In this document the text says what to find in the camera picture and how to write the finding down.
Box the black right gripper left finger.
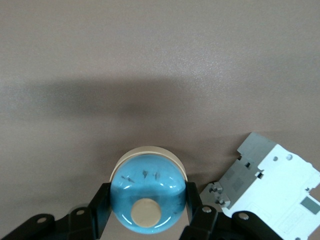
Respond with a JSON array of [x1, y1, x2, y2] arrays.
[[0, 183, 115, 240]]

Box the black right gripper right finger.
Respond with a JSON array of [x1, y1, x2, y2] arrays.
[[178, 181, 288, 240]]

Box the white circuit breaker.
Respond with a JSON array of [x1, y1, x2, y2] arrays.
[[199, 131, 320, 240]]

